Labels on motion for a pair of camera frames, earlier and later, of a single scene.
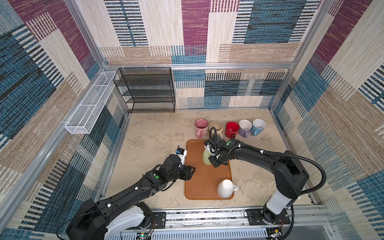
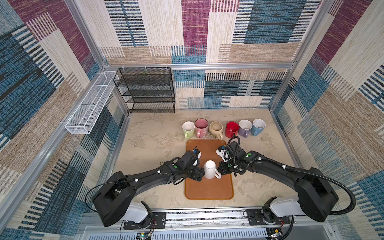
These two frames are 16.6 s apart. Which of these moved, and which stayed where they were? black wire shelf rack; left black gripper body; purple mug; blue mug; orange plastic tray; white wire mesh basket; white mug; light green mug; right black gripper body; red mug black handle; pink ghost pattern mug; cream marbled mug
Moved: left black gripper body; light green mug; white mug; right black gripper body
Stayed: orange plastic tray; purple mug; blue mug; white wire mesh basket; black wire shelf rack; red mug black handle; cream marbled mug; pink ghost pattern mug
